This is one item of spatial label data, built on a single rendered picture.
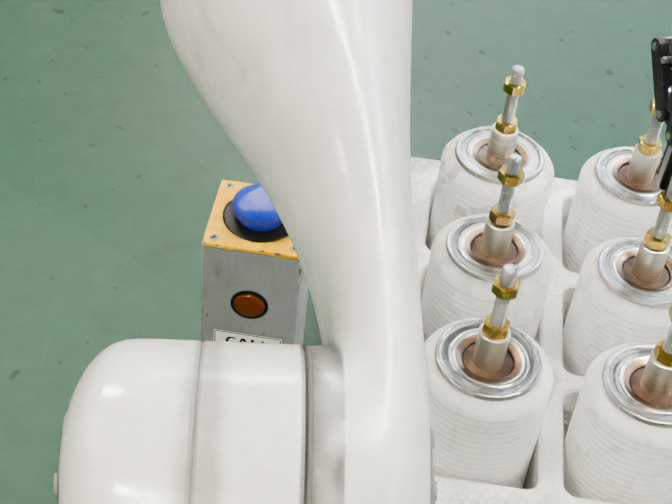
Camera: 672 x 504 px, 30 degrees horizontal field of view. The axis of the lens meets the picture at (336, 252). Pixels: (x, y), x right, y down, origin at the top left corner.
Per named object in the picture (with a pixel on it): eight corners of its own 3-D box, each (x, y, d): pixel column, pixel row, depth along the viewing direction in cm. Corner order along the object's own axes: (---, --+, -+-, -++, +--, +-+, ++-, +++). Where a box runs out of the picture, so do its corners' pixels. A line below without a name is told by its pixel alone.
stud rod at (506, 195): (488, 232, 96) (505, 154, 91) (499, 228, 96) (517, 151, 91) (495, 240, 95) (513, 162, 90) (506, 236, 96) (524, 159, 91)
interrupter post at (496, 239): (471, 250, 97) (478, 218, 95) (491, 237, 98) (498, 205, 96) (495, 267, 96) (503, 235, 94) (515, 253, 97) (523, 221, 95)
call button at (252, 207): (284, 245, 86) (286, 222, 85) (227, 236, 87) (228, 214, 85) (293, 208, 89) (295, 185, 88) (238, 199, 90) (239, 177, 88)
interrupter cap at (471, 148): (561, 164, 106) (563, 157, 105) (503, 200, 102) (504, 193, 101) (494, 121, 110) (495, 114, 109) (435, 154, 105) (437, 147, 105)
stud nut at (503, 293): (515, 281, 84) (517, 272, 84) (522, 299, 83) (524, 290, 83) (487, 283, 84) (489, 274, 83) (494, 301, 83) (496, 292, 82)
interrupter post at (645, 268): (663, 270, 97) (674, 239, 95) (657, 289, 95) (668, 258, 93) (633, 260, 98) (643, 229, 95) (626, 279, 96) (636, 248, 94)
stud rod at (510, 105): (510, 144, 105) (527, 68, 99) (502, 148, 104) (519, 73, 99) (501, 138, 105) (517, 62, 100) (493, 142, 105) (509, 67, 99)
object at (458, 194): (538, 313, 118) (579, 163, 106) (470, 361, 113) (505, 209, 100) (463, 258, 123) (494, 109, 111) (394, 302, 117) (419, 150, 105)
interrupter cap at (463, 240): (425, 248, 97) (426, 241, 96) (486, 207, 101) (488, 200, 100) (500, 300, 93) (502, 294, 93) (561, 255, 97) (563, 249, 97)
